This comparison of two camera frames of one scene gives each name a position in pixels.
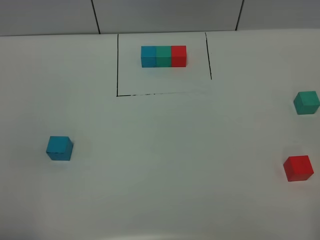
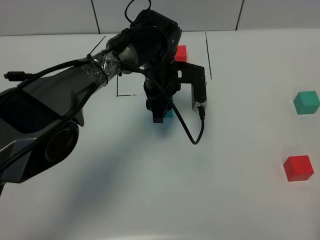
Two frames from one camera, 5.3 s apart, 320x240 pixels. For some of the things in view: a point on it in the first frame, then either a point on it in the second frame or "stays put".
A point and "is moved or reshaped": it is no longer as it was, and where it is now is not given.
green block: x=306 y=102 stays put
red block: x=298 y=168 stays put
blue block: x=59 y=148 is moved or reshaped
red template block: x=178 y=56 stays put
